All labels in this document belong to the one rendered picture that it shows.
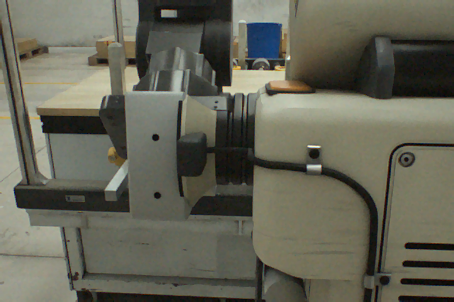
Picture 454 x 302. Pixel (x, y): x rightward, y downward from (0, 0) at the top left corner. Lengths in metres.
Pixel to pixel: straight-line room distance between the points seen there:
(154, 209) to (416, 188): 0.21
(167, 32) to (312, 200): 0.25
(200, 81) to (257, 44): 6.29
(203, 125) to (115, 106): 0.08
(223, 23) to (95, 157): 1.23
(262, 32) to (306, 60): 6.28
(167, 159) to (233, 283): 1.51
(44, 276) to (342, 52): 2.10
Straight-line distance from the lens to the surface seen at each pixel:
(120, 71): 1.30
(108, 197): 1.15
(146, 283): 1.89
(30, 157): 1.50
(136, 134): 0.37
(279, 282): 0.49
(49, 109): 1.64
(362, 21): 0.32
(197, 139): 0.33
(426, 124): 0.31
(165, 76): 0.41
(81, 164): 1.69
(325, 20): 0.32
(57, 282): 2.26
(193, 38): 0.46
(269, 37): 6.67
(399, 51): 0.33
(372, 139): 0.30
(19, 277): 2.36
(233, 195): 1.35
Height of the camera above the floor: 1.31
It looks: 22 degrees down
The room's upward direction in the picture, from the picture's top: straight up
